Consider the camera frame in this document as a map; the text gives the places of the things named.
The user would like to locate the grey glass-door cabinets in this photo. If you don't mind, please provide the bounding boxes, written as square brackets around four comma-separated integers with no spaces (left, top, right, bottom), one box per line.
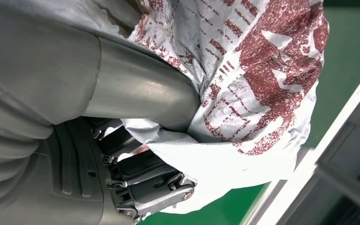
[276,93,360,225]

